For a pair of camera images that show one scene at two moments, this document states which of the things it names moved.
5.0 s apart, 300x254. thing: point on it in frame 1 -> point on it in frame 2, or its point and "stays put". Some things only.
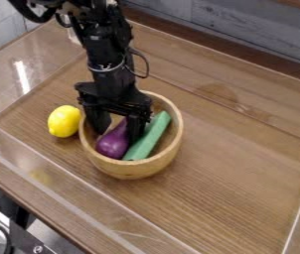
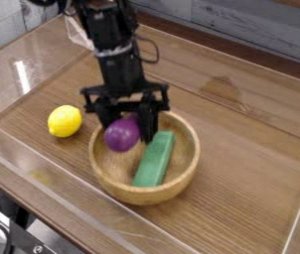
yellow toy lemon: x=64 y=121 stays put
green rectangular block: x=143 y=145 -> x=154 y=159
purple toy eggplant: x=111 y=145 stays put
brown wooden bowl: x=131 y=170 -> x=114 y=167
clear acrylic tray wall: x=222 y=181 stays put
